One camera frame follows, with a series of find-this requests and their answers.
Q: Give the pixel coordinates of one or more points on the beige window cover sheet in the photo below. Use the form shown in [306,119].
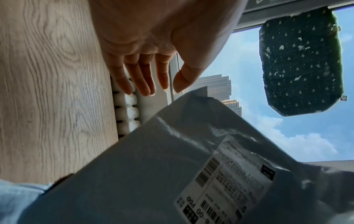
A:
[337,164]

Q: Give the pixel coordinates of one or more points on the wooden table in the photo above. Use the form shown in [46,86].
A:
[55,87]

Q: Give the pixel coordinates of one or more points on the person's left hand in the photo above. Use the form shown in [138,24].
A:
[166,24]

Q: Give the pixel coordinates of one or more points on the green dotted cloth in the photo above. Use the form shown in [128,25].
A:
[301,65]

